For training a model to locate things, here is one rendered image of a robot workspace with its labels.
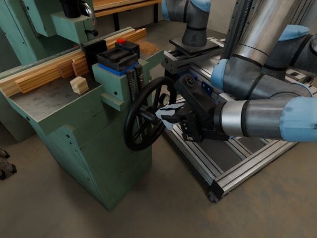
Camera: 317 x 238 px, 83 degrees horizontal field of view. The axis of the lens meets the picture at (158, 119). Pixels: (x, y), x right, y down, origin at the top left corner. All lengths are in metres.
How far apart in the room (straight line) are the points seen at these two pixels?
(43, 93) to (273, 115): 0.63
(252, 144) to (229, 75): 1.08
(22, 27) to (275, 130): 0.85
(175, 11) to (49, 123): 0.85
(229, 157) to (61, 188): 1.20
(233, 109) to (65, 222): 1.25
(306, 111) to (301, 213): 1.33
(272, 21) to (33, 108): 0.65
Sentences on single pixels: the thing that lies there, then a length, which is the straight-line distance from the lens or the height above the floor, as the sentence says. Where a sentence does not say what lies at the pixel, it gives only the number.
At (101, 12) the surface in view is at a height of 0.54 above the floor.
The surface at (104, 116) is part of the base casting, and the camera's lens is 0.74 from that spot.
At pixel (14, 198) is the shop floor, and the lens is 1.64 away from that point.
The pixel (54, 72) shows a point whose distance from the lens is 0.74.
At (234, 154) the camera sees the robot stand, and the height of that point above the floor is 0.21.
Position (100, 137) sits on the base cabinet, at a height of 0.68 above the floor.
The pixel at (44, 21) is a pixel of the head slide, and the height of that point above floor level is 1.05.
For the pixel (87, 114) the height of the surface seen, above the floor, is 0.83.
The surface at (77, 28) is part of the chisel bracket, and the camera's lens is 0.70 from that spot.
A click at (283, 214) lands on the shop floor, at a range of 1.58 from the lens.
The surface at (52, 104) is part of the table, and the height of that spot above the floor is 0.90.
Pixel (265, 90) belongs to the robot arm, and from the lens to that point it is 0.45.
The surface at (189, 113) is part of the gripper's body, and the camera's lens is 0.42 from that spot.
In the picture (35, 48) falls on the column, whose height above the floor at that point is 0.94.
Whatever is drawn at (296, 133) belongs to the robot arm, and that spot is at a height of 1.05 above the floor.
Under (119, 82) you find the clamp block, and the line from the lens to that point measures 0.58.
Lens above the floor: 1.26
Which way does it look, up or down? 45 degrees down
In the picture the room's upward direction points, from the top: 2 degrees clockwise
